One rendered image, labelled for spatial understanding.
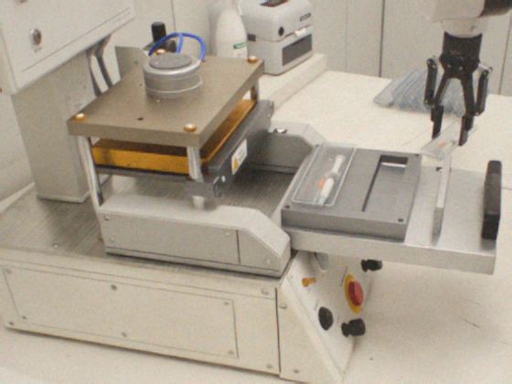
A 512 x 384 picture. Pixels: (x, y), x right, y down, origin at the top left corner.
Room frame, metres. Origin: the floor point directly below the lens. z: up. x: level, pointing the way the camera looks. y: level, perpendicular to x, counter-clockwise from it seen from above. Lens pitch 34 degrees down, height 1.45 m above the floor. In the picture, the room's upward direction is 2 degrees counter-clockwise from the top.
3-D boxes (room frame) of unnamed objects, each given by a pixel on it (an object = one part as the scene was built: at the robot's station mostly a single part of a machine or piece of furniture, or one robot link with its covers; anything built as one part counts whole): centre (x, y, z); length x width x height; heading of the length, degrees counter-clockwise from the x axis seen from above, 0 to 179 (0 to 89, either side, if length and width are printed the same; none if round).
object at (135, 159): (0.90, 0.16, 1.07); 0.22 x 0.17 x 0.10; 164
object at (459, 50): (1.33, -0.35, 0.99); 0.08 x 0.08 x 0.09
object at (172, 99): (0.92, 0.19, 1.08); 0.31 x 0.24 x 0.13; 164
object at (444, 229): (0.81, -0.14, 0.97); 0.30 x 0.22 x 0.08; 74
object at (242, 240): (0.74, 0.13, 0.96); 0.25 x 0.05 x 0.07; 74
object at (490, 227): (0.78, -0.27, 0.99); 0.15 x 0.02 x 0.04; 164
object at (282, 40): (1.92, 0.07, 0.88); 0.25 x 0.20 x 0.17; 56
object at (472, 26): (1.35, -0.34, 1.07); 0.13 x 0.12 x 0.05; 143
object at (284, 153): (1.01, 0.05, 0.96); 0.26 x 0.05 x 0.07; 74
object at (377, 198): (0.83, -0.09, 0.98); 0.20 x 0.17 x 0.03; 164
